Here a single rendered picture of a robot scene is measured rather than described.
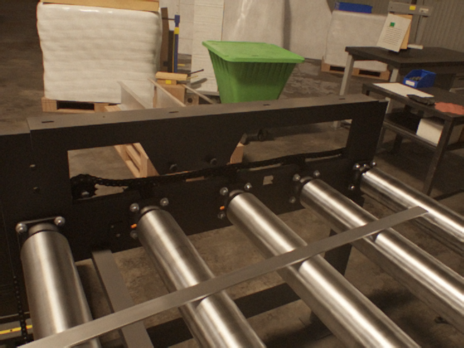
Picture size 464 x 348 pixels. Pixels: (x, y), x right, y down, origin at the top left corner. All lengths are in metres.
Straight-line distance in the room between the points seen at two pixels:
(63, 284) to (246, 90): 3.09
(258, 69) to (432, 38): 9.70
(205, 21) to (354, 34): 3.66
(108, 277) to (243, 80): 2.85
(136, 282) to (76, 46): 2.84
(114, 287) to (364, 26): 7.18
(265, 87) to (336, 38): 4.14
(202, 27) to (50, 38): 1.58
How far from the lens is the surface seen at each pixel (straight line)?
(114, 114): 1.18
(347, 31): 7.92
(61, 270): 1.03
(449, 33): 12.85
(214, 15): 4.90
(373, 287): 2.58
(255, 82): 3.85
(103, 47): 4.50
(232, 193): 1.35
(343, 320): 1.00
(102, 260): 1.25
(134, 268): 2.44
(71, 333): 0.88
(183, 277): 1.00
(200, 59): 4.98
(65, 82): 4.68
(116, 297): 1.14
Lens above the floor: 1.56
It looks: 26 degrees down
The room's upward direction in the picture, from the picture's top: 6 degrees clockwise
